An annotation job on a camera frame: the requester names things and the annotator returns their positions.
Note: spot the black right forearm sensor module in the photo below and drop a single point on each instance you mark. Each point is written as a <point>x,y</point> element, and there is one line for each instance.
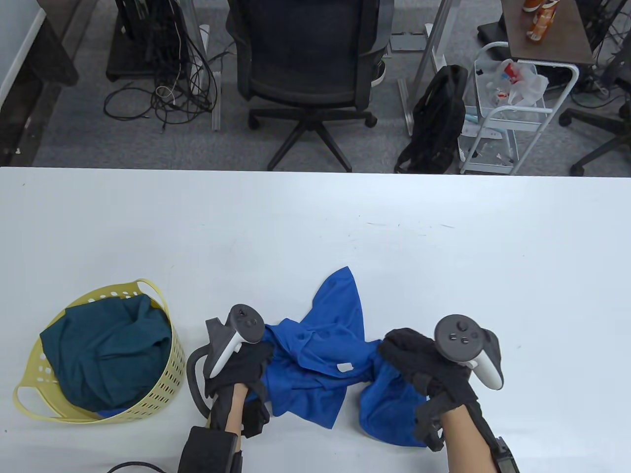
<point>507,456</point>

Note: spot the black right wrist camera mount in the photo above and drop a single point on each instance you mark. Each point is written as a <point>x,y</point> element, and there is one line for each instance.
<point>429,423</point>

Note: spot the brown side table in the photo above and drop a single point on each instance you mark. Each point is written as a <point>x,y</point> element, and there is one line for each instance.
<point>567,34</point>

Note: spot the white utility cart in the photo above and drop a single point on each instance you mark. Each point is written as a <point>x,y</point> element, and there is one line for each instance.
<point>522,120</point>

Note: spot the person's right forearm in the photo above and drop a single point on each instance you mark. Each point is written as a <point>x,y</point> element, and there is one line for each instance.
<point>463,443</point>

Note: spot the black flat stand base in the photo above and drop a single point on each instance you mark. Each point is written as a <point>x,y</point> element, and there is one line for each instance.
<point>493,32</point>

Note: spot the grey metal base plate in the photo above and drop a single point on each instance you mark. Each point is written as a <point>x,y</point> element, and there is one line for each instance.
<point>406,43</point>

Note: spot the grey metal desk leg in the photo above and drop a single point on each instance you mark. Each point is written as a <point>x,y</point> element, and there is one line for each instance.
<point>216,103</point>
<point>408,113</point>

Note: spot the person's left hand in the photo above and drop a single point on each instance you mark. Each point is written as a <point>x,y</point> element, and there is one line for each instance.
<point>251,367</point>

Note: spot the person's left forearm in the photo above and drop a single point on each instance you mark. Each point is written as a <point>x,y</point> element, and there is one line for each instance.
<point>231,409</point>

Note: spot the blue t-shirt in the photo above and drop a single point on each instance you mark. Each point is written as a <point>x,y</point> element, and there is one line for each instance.
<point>325,345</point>

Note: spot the black mesh office chair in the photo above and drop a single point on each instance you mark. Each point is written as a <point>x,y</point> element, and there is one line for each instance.
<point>305,49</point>

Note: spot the black backpack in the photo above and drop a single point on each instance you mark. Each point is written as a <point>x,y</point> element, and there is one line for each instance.
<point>438,123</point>

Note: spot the white plastic bag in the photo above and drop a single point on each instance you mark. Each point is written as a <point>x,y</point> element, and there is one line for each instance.
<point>530,84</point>

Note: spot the dark teal towel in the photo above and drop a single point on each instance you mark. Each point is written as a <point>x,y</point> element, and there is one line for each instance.
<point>108,350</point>

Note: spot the black left forearm box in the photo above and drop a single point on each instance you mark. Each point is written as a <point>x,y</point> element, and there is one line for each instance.
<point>207,451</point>

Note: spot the black computer tower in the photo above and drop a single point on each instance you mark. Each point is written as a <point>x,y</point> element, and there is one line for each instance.
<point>148,29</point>

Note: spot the person's right hand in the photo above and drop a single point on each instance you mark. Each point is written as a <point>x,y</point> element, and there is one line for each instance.
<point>409,354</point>

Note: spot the orange bottle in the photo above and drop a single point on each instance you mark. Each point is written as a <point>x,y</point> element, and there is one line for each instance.
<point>540,24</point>
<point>531,5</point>

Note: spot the black swivel chair base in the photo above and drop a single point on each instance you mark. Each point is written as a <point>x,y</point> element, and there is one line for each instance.
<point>591,120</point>

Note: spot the yellow laundry basket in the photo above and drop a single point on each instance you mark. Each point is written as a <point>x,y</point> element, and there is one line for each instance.
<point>162,374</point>

